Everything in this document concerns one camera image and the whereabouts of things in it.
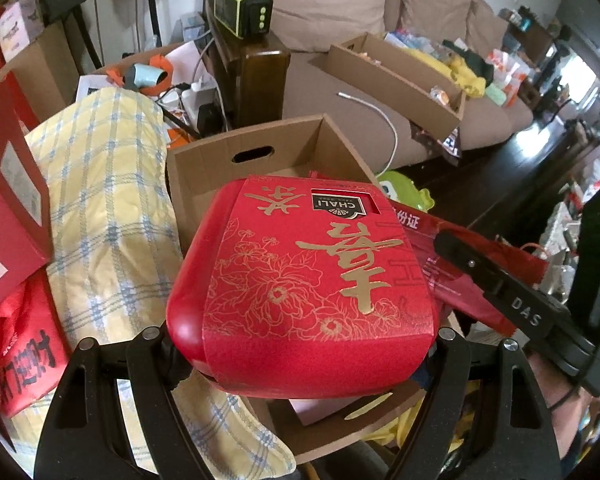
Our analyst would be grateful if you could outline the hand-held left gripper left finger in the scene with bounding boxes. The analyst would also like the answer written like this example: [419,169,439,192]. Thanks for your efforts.
[37,325,216,480]

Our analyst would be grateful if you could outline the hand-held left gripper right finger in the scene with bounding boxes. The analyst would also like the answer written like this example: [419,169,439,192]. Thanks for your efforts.
[385,327,563,480]

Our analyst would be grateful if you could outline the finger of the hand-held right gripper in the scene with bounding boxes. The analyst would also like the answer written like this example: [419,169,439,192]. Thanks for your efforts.
[434,230,512,302]

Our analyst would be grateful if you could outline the dark red paper bag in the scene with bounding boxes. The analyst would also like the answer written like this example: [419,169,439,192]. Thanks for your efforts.
[387,205,551,338]

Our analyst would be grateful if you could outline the red gift box gold print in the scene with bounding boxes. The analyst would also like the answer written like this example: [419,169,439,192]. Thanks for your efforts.
[166,175,440,400]

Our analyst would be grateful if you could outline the brown cardboard box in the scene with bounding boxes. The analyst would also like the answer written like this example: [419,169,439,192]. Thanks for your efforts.
[166,114,461,465]

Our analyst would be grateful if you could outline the red boxes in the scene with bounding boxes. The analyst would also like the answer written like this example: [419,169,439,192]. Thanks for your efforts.
[0,72,55,321]

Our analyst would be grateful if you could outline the person's right forearm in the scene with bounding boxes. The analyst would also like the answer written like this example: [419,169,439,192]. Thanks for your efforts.
[527,355,596,461]

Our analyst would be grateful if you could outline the cluttered low table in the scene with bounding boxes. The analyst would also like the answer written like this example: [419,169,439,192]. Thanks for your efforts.
[530,150,600,286]

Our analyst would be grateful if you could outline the crumpled yellow plastic bag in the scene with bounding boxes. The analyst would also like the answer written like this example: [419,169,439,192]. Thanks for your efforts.
[365,390,476,461]

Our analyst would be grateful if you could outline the green plastic toy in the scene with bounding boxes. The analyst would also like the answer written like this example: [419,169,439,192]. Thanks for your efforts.
[377,170,436,211]

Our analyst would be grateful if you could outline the shiny snack packet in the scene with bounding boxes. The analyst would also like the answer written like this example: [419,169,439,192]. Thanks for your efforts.
[410,122,463,158]

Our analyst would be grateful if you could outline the pale green packet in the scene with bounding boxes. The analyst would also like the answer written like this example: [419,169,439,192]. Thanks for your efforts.
[485,82,511,106]

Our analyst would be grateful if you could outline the yellow plaid tablecloth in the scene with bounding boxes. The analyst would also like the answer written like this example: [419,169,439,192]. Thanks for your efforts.
[10,87,296,478]

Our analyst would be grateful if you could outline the dark green bag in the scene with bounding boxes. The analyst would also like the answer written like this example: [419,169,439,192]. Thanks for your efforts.
[442,40,496,86]

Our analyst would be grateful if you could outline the orange white snack bag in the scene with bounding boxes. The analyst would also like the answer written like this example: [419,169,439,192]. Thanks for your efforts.
[487,49,528,106]

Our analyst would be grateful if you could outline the long shallow cardboard box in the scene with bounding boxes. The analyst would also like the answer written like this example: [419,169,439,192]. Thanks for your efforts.
[307,34,467,133]

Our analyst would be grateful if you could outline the heap of small packets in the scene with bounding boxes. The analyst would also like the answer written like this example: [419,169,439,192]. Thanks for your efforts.
[382,30,453,58]

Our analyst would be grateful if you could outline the beige sofa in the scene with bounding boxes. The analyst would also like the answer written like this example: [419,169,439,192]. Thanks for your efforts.
[202,0,536,171]

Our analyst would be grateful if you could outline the beige sofa cushion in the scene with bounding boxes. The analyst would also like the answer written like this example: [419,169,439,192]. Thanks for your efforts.
[400,0,481,46]
[245,0,388,53]
[467,0,508,58]

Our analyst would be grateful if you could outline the black power adapter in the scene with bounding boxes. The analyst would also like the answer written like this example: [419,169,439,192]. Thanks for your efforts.
[197,103,226,136]

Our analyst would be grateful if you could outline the white power strip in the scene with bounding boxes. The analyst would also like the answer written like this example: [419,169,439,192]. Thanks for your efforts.
[182,80,221,128]

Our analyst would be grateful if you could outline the pale blue cylinder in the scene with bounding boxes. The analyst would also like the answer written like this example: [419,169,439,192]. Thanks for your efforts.
[125,62,170,90]

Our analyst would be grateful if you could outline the open carton of clutter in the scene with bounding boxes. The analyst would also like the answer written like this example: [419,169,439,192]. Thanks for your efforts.
[75,42,221,136]

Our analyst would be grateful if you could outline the orange cloth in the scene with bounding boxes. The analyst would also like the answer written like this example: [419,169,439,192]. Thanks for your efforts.
[105,54,173,96]

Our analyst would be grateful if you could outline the large brown carton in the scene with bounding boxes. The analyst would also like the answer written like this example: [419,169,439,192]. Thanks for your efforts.
[0,20,88,121]

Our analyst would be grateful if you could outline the green black portable radio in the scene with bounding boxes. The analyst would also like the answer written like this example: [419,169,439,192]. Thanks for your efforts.
[214,0,273,40]

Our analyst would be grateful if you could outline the small pink carton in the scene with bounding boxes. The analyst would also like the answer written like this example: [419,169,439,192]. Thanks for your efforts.
[0,0,33,61]

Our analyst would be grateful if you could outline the black cable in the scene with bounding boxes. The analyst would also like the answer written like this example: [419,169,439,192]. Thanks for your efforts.
[550,375,598,411]

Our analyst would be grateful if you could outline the white cable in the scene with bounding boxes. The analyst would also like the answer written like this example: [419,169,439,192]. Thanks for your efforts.
[337,91,400,171]

